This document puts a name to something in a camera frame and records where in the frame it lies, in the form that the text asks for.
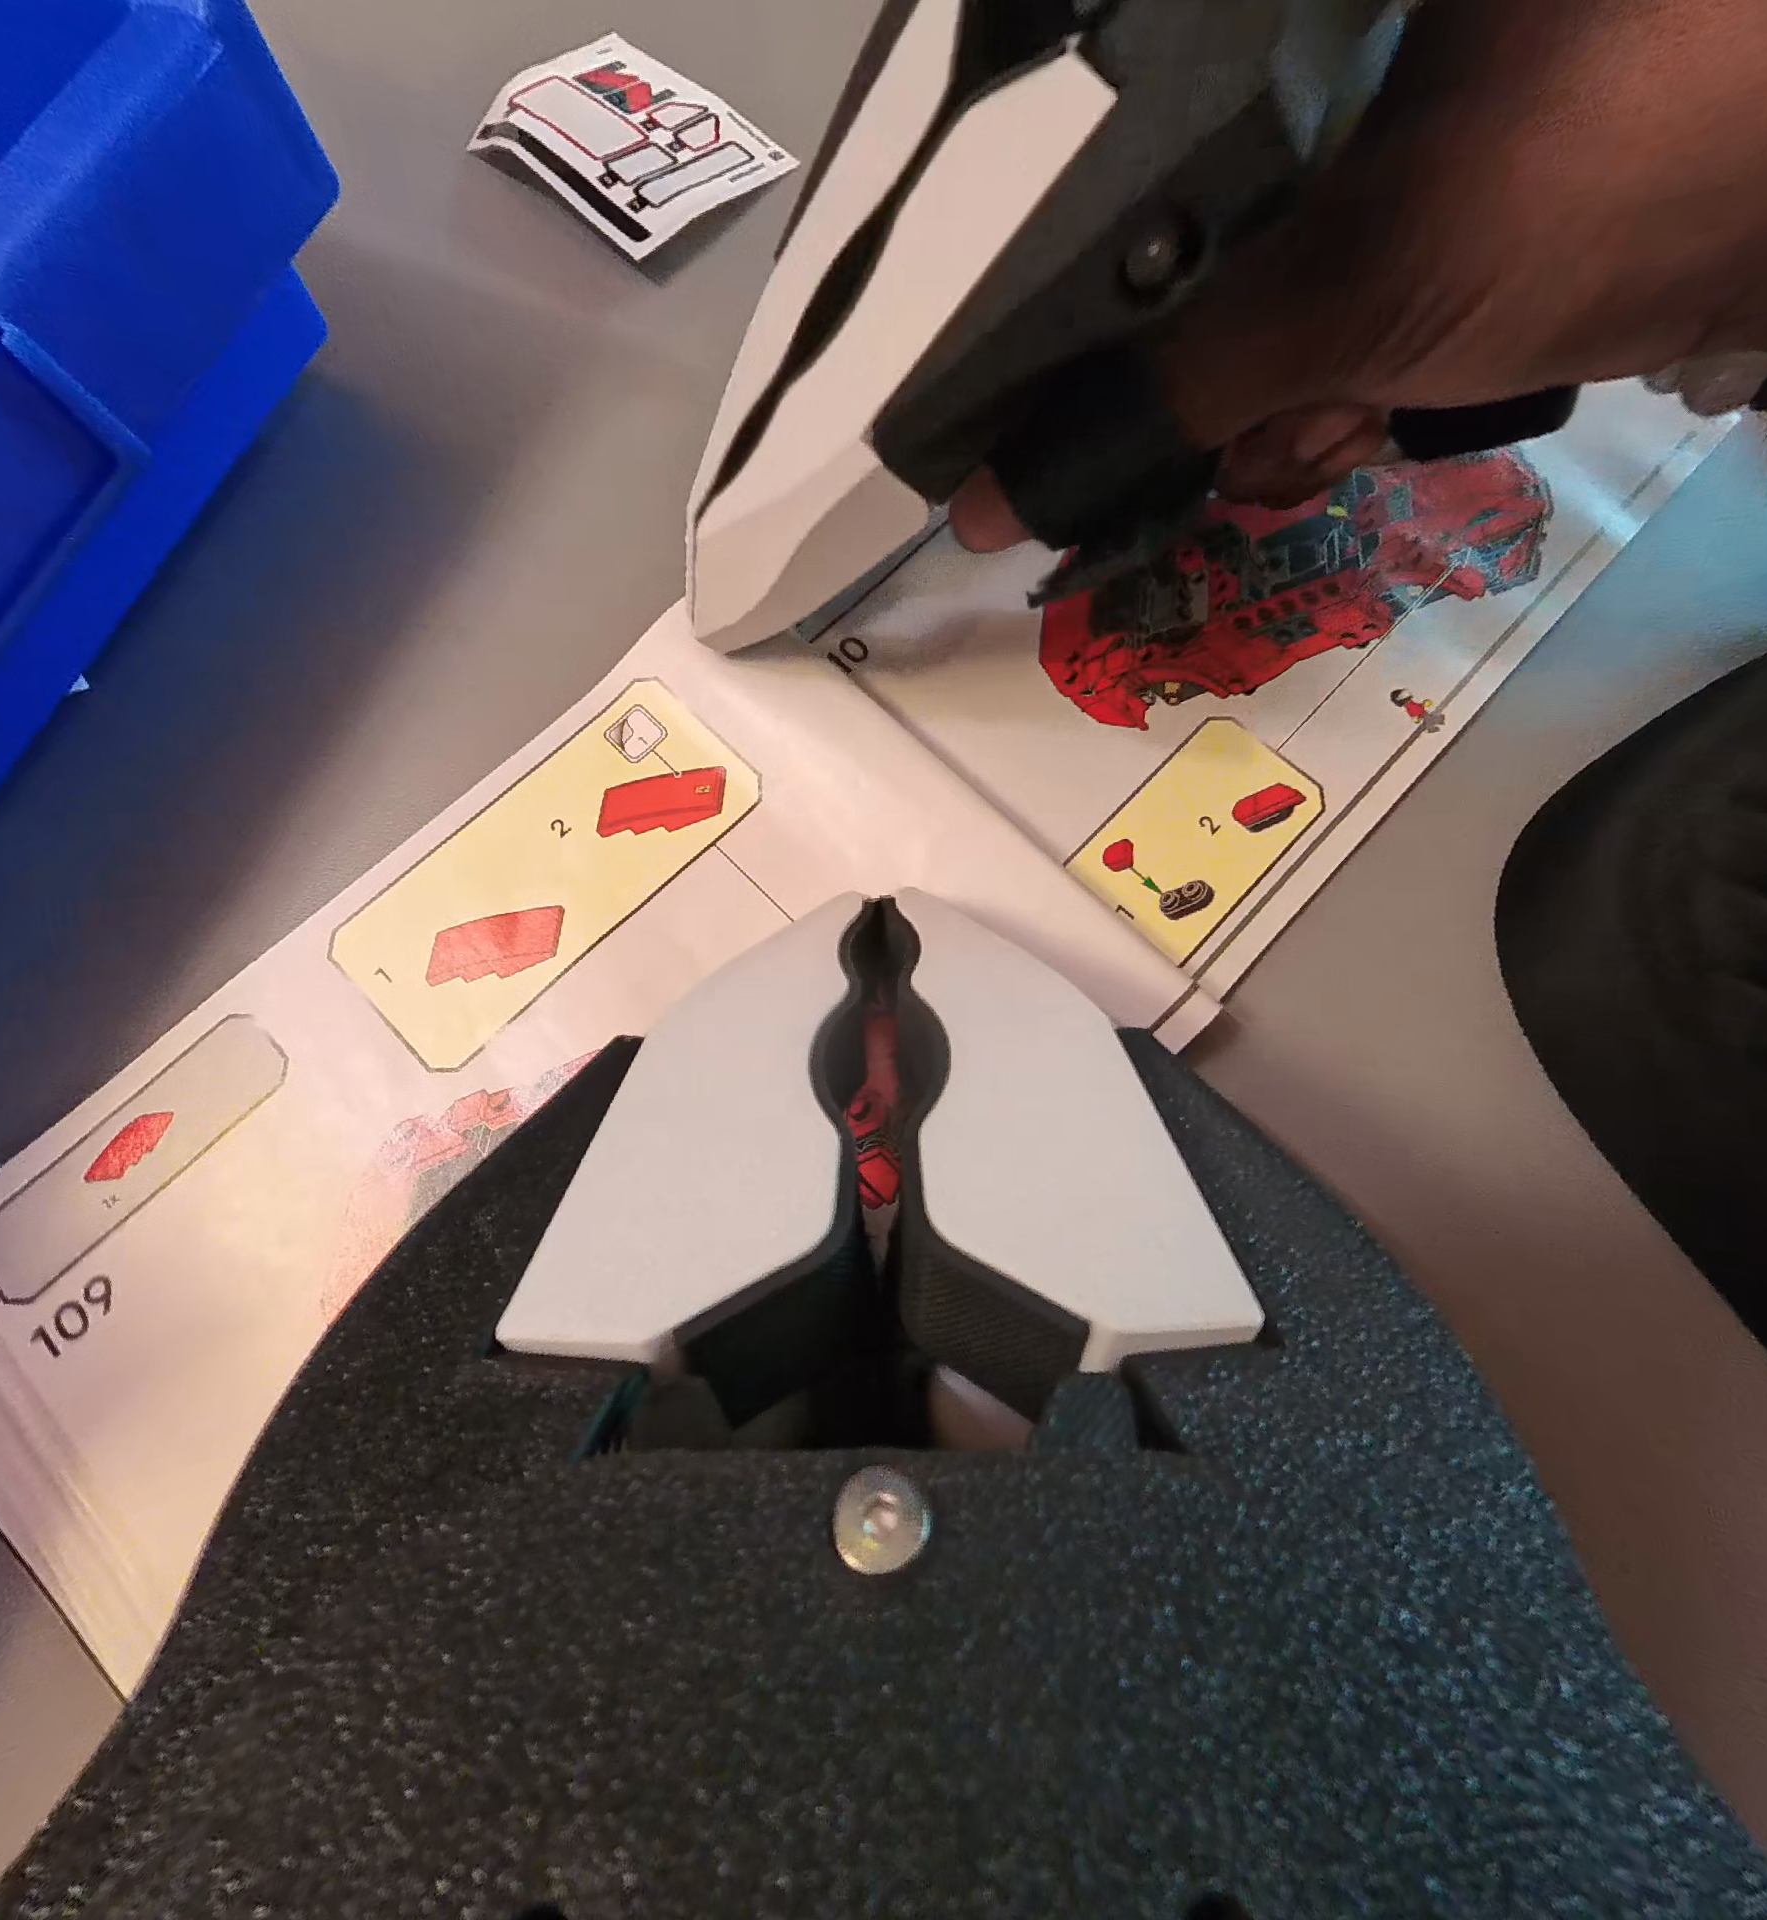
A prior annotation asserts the blue plastic storage bin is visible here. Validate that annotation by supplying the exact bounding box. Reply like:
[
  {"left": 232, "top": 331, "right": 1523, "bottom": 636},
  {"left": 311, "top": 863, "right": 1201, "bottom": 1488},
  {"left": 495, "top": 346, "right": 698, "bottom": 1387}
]
[{"left": 0, "top": 0, "right": 341, "bottom": 902}]

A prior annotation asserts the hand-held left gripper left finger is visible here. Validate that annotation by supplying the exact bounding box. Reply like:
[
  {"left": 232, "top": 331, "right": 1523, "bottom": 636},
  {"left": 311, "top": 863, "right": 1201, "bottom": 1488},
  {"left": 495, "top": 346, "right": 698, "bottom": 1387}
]
[{"left": 496, "top": 891, "right": 888, "bottom": 1369}]

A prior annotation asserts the person's right hand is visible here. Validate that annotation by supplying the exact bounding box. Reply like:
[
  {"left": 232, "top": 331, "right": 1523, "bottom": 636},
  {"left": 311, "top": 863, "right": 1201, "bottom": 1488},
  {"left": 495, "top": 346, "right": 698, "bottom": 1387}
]
[{"left": 1164, "top": 0, "right": 1767, "bottom": 506}]

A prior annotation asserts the lego instruction booklet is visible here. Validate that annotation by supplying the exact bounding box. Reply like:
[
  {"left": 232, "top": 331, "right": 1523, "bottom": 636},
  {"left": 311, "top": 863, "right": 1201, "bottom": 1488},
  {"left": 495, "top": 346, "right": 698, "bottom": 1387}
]
[{"left": 0, "top": 375, "right": 1742, "bottom": 1699}]

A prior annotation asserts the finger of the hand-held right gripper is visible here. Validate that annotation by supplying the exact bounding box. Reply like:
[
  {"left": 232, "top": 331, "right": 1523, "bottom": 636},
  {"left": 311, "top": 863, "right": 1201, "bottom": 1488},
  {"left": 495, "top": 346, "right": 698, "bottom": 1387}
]
[
  {"left": 687, "top": 43, "right": 1121, "bottom": 653},
  {"left": 687, "top": 0, "right": 977, "bottom": 521}
]

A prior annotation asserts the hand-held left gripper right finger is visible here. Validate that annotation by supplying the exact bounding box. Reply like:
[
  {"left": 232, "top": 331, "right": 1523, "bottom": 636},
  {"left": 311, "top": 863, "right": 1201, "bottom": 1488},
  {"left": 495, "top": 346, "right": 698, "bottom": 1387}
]
[{"left": 889, "top": 891, "right": 1266, "bottom": 1375}]

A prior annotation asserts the small red lego piece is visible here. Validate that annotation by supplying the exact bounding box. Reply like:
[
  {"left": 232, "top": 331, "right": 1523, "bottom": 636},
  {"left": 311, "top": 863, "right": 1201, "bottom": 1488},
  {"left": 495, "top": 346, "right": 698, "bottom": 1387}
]
[{"left": 845, "top": 1011, "right": 923, "bottom": 1211}]

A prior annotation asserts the lego sticker sheet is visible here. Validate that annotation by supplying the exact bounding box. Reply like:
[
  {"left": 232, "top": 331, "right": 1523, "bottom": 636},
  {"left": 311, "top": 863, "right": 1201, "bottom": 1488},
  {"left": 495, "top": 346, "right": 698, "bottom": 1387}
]
[{"left": 467, "top": 32, "right": 800, "bottom": 262}]

